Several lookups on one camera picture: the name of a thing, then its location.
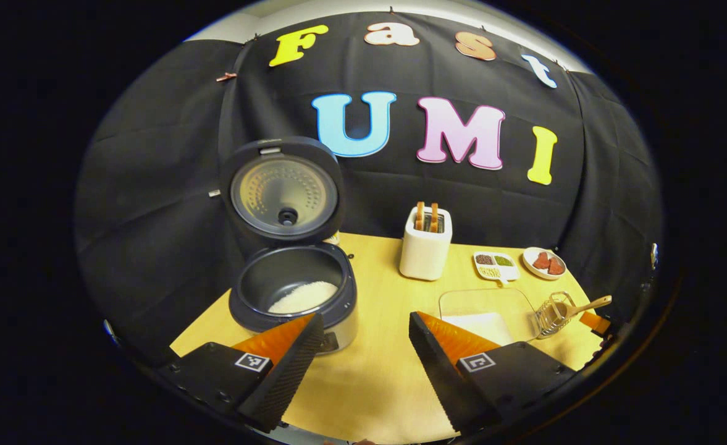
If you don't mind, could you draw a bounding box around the wooden spoon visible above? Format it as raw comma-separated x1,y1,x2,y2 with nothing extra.
555,295,613,319

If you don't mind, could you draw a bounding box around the white divided bean dish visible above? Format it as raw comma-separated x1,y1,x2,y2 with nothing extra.
473,251,519,286

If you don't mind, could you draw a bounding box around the round white plate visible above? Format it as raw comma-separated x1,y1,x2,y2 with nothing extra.
522,247,567,281

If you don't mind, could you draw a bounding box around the clear tray of rice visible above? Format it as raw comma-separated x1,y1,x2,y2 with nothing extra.
439,288,540,347

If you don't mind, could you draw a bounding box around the white toaster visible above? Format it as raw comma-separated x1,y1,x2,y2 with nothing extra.
399,206,453,282

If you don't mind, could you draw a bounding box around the dark grey rice cooker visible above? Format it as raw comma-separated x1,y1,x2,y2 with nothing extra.
218,136,359,356

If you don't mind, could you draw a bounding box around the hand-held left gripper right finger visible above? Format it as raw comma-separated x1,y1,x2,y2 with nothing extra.
408,311,577,433

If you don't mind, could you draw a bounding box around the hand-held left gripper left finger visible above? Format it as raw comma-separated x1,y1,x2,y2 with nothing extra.
159,312,326,433

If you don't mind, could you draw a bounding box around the wire chopstick holder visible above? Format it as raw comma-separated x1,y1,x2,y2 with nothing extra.
535,292,577,339

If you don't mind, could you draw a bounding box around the white rice heap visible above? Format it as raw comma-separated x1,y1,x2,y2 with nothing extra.
267,281,339,315

